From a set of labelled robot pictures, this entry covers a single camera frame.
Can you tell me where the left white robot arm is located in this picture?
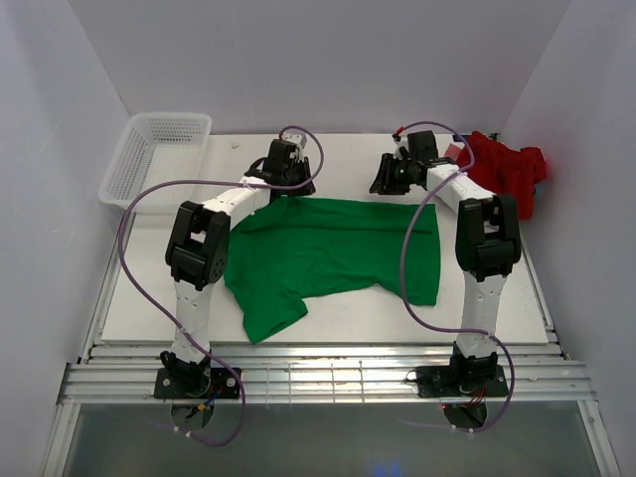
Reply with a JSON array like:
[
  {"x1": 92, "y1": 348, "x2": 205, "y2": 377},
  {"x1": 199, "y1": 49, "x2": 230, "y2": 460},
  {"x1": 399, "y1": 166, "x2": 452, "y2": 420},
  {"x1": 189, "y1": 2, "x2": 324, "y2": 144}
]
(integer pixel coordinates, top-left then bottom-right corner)
[{"x1": 160, "y1": 132, "x2": 316, "y2": 398}]

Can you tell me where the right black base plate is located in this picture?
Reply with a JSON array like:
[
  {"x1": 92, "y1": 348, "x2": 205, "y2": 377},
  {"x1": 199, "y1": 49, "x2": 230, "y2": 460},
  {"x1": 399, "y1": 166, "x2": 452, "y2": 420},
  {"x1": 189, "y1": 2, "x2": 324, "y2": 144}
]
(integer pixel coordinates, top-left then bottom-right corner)
[{"x1": 414, "y1": 365, "x2": 509, "y2": 398}]

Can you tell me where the pink folded cloth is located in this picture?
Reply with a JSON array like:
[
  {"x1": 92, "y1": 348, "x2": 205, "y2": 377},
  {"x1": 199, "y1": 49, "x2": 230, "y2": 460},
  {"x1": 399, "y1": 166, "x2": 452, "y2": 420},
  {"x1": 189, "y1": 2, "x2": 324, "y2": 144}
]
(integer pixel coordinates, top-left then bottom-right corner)
[{"x1": 444, "y1": 143, "x2": 463, "y2": 161}]

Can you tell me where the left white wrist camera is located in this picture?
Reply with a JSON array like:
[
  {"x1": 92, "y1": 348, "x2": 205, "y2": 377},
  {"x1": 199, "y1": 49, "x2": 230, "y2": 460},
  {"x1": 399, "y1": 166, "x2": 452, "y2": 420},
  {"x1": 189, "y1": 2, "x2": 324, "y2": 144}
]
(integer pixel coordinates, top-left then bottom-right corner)
[{"x1": 278, "y1": 130, "x2": 307, "y2": 149}]

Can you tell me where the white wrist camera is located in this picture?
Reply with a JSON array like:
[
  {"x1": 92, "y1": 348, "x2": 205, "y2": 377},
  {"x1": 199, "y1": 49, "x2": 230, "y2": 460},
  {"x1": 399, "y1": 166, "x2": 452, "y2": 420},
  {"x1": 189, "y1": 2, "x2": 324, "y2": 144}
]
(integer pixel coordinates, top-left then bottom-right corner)
[
  {"x1": 392, "y1": 129, "x2": 410, "y2": 161},
  {"x1": 278, "y1": 130, "x2": 307, "y2": 149}
]

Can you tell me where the aluminium rail frame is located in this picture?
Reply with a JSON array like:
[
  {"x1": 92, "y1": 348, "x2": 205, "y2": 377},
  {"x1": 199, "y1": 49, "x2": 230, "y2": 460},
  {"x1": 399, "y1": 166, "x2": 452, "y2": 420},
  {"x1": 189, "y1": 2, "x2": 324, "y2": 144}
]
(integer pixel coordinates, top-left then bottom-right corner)
[{"x1": 60, "y1": 208, "x2": 595, "y2": 404}]

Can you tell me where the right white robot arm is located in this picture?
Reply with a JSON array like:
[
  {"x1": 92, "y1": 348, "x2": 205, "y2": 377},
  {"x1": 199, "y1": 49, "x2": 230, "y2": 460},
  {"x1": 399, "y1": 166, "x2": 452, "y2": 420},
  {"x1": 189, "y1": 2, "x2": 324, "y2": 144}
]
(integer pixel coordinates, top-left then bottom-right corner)
[{"x1": 370, "y1": 128, "x2": 522, "y2": 397}]

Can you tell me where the green t shirt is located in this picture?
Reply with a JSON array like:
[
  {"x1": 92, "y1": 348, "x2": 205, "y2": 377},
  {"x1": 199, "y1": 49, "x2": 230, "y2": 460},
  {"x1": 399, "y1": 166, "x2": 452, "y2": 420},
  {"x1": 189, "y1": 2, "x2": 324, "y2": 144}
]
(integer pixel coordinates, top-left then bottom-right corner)
[{"x1": 224, "y1": 197, "x2": 441, "y2": 344}]

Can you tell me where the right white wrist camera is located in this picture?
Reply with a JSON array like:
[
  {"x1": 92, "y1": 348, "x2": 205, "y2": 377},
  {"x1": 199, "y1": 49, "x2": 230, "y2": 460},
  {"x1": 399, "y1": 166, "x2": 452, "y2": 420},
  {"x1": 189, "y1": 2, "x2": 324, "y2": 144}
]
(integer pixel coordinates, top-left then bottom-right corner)
[{"x1": 392, "y1": 129, "x2": 410, "y2": 161}]

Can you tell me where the red t shirt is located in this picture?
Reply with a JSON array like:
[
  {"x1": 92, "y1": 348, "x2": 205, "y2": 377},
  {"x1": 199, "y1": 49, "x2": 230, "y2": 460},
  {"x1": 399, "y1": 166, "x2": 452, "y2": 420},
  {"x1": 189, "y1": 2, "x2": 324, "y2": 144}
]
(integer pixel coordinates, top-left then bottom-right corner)
[{"x1": 467, "y1": 131, "x2": 548, "y2": 221}]

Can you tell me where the white plastic basket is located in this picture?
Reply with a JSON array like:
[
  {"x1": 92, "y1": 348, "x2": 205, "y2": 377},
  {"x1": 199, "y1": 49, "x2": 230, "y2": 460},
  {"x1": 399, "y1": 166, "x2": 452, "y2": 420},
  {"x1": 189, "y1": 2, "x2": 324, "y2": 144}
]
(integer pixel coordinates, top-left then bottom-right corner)
[{"x1": 98, "y1": 112, "x2": 212, "y2": 210}]

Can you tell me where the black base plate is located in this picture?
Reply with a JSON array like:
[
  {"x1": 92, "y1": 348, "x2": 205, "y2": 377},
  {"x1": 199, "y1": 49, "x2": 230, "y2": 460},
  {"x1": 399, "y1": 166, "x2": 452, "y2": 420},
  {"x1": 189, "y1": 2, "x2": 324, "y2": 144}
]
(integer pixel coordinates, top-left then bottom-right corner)
[
  {"x1": 414, "y1": 365, "x2": 509, "y2": 398},
  {"x1": 153, "y1": 368, "x2": 241, "y2": 400}
]

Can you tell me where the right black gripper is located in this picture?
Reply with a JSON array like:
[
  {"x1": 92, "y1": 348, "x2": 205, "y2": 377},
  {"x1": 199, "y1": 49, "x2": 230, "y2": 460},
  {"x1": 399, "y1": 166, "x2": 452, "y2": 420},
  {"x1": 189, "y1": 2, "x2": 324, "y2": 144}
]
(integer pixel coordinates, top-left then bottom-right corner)
[{"x1": 368, "y1": 153, "x2": 415, "y2": 196}]

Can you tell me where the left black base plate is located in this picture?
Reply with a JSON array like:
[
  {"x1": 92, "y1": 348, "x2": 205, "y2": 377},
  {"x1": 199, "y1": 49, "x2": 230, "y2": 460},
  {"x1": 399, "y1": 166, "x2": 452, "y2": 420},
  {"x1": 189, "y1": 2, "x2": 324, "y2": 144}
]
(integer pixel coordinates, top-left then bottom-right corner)
[{"x1": 153, "y1": 368, "x2": 241, "y2": 400}]

